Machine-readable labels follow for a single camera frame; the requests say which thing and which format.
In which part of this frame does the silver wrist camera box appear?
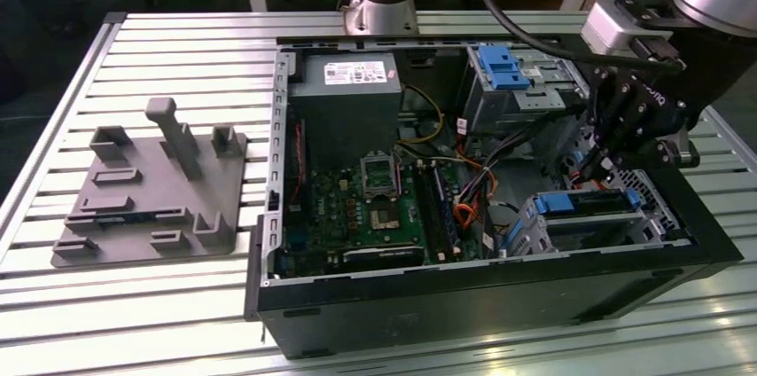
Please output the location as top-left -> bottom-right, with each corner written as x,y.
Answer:
583,0 -> 677,58

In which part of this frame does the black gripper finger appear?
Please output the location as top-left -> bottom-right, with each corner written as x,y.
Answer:
603,137 -> 703,180
583,67 -> 652,182

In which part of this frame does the CPU socket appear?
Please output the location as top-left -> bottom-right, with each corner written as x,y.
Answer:
359,149 -> 404,198

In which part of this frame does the green RAM stick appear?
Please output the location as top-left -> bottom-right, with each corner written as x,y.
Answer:
98,214 -> 159,224

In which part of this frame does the yellow power wire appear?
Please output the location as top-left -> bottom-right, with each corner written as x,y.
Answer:
395,85 -> 447,145

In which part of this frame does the orange SATA cable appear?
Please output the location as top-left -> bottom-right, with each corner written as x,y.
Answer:
452,202 -> 492,236

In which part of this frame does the RAM stick in slot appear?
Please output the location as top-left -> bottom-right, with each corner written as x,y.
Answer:
431,161 -> 462,255

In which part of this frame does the black disk wire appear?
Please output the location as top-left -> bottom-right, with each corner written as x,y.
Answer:
571,145 -> 612,182

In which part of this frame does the hard disk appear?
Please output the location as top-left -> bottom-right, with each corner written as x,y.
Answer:
531,187 -> 644,218

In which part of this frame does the blue drive cage latch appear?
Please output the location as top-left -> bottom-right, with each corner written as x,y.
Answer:
479,45 -> 531,91

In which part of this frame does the grey parts rack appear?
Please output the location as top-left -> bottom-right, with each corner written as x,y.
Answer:
50,96 -> 250,269

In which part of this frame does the green motherboard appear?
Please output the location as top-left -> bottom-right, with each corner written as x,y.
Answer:
280,145 -> 499,270

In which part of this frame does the black graphics card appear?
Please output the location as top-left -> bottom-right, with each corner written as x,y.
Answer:
338,245 -> 427,269

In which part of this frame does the multicoloured wire bundle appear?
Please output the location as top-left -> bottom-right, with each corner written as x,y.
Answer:
458,156 -> 500,208

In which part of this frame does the black open PC case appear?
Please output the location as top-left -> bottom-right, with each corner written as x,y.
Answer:
239,32 -> 744,357

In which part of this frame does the metal disk bay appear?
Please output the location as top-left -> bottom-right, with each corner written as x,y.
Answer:
501,189 -> 693,258

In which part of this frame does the red disk wire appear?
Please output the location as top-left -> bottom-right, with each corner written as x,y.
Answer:
567,174 -> 611,193

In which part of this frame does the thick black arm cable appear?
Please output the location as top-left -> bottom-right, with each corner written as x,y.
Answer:
479,0 -> 689,70

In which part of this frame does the grey power supply unit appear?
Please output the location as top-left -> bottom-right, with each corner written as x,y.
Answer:
287,51 -> 404,167

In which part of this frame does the metal optical drive cage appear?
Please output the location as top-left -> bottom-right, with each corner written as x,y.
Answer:
464,45 -> 593,134

